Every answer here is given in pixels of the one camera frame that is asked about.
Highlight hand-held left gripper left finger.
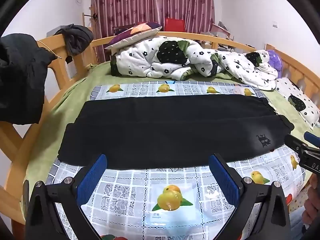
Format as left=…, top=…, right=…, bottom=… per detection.
left=25, top=154, right=108, bottom=240

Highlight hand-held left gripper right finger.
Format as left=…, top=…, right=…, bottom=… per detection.
left=209, top=153, right=292, bottom=240

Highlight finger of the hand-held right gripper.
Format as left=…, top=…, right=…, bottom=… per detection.
left=284, top=133, right=307, bottom=153
left=303, top=131, right=320, bottom=147

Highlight black pants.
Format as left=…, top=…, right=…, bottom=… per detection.
left=57, top=94, right=295, bottom=170

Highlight person's right hand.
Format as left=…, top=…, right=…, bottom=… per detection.
left=302, top=174, right=320, bottom=233

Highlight white floral pillow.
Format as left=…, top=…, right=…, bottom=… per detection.
left=275, top=77, right=320, bottom=130

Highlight fruit print plastic mat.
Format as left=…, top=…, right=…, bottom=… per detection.
left=49, top=82, right=307, bottom=240

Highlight purple plush toy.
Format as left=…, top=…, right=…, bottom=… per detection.
left=266, top=50, right=283, bottom=77

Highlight black jacket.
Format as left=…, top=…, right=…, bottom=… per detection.
left=0, top=34, right=58, bottom=125

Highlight white floral quilt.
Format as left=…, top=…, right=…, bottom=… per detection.
left=110, top=36, right=279, bottom=91

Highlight pile of household clutter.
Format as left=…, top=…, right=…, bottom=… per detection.
left=200, top=21, right=238, bottom=48

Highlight dark grey garment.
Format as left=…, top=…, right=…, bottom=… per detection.
left=54, top=24, right=94, bottom=57

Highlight purple orange pillow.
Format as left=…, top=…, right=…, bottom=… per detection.
left=104, top=22, right=163, bottom=50

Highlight red chair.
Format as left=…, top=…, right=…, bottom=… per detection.
left=164, top=18, right=186, bottom=32

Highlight wooden coat rack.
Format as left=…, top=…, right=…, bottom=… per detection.
left=82, top=12, right=98, bottom=28

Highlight red patterned curtain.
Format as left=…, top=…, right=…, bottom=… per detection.
left=90, top=0, right=215, bottom=62

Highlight wooden bed frame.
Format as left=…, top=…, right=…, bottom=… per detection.
left=0, top=31, right=320, bottom=225

